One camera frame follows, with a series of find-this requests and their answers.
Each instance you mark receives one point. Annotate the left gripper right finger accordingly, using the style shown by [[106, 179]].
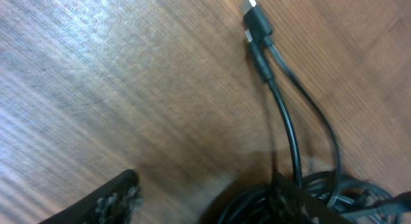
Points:
[[289, 204]]

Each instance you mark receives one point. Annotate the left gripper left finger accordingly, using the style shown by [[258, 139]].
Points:
[[114, 202]]

